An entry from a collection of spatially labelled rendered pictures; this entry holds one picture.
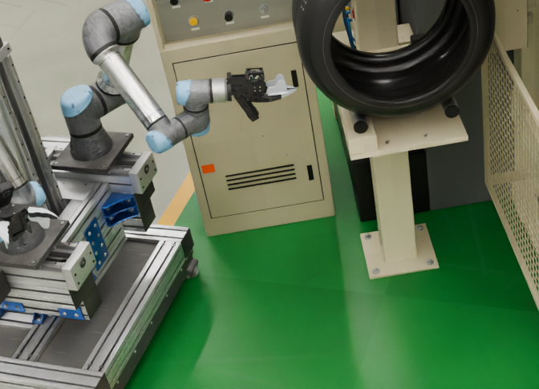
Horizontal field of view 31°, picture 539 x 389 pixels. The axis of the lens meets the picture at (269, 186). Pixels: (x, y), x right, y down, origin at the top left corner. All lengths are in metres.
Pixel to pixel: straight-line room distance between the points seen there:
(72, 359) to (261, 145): 1.11
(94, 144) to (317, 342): 1.07
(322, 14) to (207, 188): 1.38
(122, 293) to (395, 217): 1.05
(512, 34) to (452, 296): 1.01
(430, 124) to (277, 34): 0.76
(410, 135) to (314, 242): 1.02
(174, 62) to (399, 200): 0.98
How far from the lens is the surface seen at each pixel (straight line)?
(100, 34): 2.99
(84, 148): 3.39
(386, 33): 3.21
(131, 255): 3.76
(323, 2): 2.71
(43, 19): 6.32
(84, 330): 3.52
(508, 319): 3.55
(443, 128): 3.07
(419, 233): 3.90
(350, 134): 2.98
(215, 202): 3.95
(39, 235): 3.10
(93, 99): 3.35
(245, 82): 2.92
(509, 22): 3.21
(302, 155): 3.84
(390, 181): 3.54
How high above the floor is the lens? 2.53
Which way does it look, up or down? 36 degrees down
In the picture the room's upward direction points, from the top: 11 degrees counter-clockwise
